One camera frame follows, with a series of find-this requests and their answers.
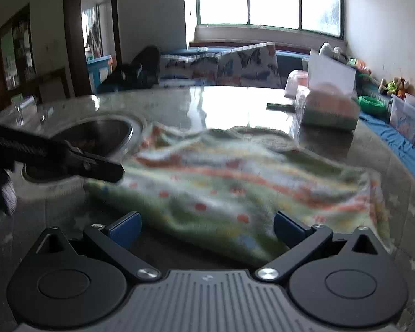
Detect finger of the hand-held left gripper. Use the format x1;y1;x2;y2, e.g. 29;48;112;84
66;144;126;184

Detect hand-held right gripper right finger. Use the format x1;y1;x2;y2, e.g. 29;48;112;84
256;211;390;282

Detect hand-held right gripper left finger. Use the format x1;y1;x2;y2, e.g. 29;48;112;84
27;211;162;282

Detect green patterned shirt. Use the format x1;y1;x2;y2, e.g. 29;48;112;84
85;122;392;265

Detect hanging clothes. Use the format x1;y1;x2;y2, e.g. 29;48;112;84
86;20;103;58

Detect clear plastic food container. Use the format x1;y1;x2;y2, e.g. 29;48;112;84
0;96;39;126

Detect dark wooden chair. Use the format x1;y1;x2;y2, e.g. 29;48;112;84
38;67;72;105

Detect wooden display cabinet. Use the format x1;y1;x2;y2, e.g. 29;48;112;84
0;3;37;117

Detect blue cabinet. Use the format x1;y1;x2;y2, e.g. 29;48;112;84
86;54;113;93

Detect black bag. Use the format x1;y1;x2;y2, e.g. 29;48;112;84
101;45;160;93

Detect grey quilted star table cover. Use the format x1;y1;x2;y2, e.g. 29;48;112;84
0;86;415;332

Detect plastic wrapped tissue pack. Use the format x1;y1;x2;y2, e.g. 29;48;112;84
293;82;361;131

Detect butterfly print cushion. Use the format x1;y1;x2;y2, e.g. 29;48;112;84
217;41;283;89
158;53;222;84

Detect pink tissue pack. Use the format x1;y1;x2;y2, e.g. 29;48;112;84
284;69;310;98

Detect green plastic bowl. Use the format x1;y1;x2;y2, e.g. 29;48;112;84
357;95;387;115

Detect clear plastic storage box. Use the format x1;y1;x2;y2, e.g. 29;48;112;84
389;93;415;143

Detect white paper sheet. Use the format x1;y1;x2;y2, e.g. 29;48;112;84
307;49;357;95

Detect small brown plush toys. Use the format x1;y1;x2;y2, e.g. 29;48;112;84
378;76;413;98

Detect white plush toy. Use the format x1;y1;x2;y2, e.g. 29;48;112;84
318;42;349;64

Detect green framed window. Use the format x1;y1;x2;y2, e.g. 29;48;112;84
183;0;345;41

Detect dark wooden door frame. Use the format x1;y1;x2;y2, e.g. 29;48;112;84
63;0;122;98

